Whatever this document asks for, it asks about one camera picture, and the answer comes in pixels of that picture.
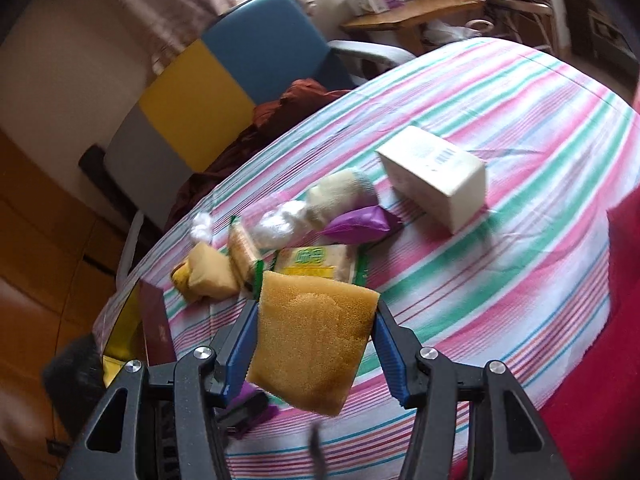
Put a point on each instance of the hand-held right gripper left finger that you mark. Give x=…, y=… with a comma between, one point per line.
x=240, y=355

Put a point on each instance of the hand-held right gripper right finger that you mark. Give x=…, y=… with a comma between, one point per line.
x=390, y=360

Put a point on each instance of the gold tray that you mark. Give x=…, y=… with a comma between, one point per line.
x=122, y=335

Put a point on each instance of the yellow sponge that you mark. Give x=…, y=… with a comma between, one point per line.
x=310, y=340
x=212, y=272

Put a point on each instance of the yellow plastic item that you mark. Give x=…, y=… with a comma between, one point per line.
x=179, y=276

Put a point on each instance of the clear cracker packet green ends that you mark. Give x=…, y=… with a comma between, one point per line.
x=245, y=255

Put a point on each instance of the cracker packet with yellow label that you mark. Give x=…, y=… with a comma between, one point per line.
x=320, y=262

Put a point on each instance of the small white plastic wad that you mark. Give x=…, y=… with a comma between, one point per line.
x=201, y=222

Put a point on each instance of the dark red box lid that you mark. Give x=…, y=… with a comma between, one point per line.
x=155, y=325

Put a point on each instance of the wooden cabinet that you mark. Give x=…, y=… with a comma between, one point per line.
x=45, y=260

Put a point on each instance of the white cardboard box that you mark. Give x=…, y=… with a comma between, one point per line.
x=435, y=180

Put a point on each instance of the red cloth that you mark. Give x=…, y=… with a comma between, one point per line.
x=600, y=385

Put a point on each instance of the maroon cloth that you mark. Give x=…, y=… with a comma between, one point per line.
x=280, y=110

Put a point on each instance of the grey yellow blue chair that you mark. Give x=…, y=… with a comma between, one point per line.
x=200, y=95

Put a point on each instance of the wooden side table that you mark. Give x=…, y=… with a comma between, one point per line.
x=415, y=12

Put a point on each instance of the beige checked curtain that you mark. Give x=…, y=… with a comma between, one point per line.
x=185, y=5

